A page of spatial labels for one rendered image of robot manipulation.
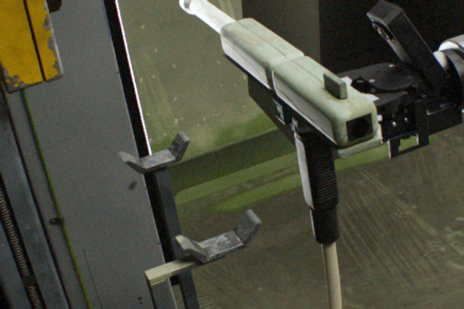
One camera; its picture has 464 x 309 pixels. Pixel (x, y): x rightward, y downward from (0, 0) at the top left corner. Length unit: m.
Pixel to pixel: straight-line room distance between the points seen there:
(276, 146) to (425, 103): 2.11
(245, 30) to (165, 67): 1.97
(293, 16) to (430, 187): 1.02
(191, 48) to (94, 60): 1.70
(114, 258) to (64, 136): 0.24
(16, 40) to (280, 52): 0.33
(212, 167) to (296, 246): 0.49
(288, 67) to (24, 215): 0.31
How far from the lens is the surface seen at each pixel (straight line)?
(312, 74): 0.93
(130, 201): 1.49
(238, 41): 1.05
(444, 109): 1.05
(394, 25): 0.97
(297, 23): 2.05
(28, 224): 0.89
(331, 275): 1.08
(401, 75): 1.01
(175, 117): 3.01
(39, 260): 0.91
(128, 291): 1.57
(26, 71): 0.79
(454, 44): 1.05
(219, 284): 2.60
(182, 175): 3.01
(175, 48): 3.06
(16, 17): 0.78
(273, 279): 2.58
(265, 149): 3.09
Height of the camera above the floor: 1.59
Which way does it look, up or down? 28 degrees down
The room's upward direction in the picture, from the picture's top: 11 degrees counter-clockwise
